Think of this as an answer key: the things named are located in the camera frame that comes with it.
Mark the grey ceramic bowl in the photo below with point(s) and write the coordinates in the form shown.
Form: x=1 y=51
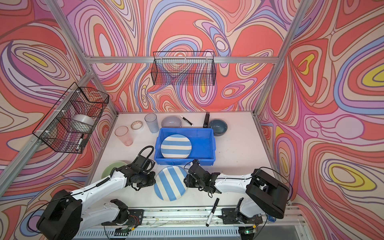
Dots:
x=171 y=122

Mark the aluminium front rail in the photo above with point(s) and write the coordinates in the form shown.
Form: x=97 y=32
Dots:
x=183 y=217

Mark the clear tape roll in basket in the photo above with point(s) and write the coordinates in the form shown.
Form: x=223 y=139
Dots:
x=82 y=123

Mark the black flashlight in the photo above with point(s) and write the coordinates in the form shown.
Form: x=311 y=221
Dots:
x=206 y=120

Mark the blue white striped plate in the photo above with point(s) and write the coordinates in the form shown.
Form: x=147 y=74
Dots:
x=176 y=147

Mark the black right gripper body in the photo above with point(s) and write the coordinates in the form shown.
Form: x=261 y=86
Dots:
x=192 y=183

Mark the black marker near bowls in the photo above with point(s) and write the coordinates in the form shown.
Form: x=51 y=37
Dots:
x=186 y=120

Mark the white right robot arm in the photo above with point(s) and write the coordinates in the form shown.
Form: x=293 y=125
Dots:
x=263 y=193

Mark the marker in left basket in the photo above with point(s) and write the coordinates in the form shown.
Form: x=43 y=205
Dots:
x=78 y=146

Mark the light green bowl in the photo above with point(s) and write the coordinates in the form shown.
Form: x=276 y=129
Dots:
x=112 y=166

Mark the black wire basket on left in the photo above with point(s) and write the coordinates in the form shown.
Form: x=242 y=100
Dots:
x=80 y=110

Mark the roll of double-sided tape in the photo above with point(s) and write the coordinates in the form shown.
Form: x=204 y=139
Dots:
x=137 y=125

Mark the black wire basket on back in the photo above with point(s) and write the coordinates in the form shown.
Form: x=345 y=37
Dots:
x=184 y=68

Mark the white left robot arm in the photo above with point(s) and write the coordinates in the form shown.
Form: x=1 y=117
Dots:
x=71 y=212

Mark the dark teal bowl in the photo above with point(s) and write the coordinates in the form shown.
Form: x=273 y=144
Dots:
x=218 y=126

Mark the blue handheld device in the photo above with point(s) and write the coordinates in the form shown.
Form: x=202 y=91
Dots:
x=271 y=219

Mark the black marker on front rail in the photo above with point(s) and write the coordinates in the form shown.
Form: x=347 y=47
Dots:
x=212 y=212

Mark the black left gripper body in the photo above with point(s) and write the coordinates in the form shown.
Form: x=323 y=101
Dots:
x=145 y=179

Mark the blue frosted plastic cup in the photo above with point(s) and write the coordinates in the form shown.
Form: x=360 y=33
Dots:
x=152 y=122

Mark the pink translucent plastic cup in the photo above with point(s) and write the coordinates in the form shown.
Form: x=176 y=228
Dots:
x=124 y=135

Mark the black wire basket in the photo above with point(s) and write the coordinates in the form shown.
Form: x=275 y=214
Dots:
x=184 y=68
x=80 y=110

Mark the blue plastic bin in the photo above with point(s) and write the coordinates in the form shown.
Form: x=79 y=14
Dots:
x=203 y=146

